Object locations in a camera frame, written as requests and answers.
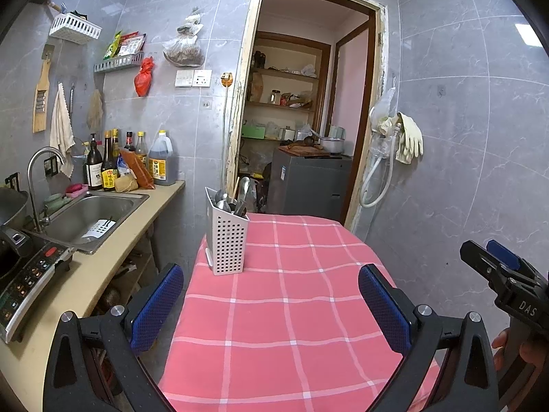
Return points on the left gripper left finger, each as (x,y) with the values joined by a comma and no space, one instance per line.
(75,380)

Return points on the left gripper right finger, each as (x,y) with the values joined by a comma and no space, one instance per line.
(466,381)

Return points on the white perforated utensil holder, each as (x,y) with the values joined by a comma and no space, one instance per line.
(226,238)

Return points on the steel kitchen sink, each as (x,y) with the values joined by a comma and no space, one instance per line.
(86,222)

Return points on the person right hand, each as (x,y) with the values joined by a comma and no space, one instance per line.
(531,352)

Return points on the induction cooker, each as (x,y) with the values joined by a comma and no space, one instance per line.
(26,283)

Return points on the pink checked tablecloth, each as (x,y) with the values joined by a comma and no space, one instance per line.
(289,333)

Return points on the chrome faucet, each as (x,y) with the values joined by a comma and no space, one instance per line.
(32,175)

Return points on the yellow label sauce bottle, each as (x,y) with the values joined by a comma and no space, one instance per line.
(109,169)

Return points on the dark sauce bottle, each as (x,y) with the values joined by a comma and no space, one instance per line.
(93,165)

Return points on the grey cabinet appliance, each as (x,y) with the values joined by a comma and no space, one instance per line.
(308,186)

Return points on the large soy sauce jug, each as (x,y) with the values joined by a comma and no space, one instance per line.
(163,163)

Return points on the cream rubber gloves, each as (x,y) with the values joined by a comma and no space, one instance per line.
(410,140)

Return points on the metal pot on cabinet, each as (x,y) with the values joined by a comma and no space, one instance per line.
(332,145)

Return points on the hanging beige towel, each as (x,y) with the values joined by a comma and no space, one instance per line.
(61,131)

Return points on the green box on shelf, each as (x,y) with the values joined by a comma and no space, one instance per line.
(253,132)

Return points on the wooden grater board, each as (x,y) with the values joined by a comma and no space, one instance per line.
(39,123)

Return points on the red plastic bag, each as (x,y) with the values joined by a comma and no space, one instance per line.
(143,79)

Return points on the hanging bag of dried goods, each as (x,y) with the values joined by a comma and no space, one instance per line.
(183,50)

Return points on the white wall switch plate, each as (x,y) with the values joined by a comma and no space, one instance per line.
(193,78)

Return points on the grey wall spice shelf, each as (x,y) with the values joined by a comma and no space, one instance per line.
(119,63)

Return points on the white wall basket shelf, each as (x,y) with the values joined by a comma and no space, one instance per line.
(71,28)

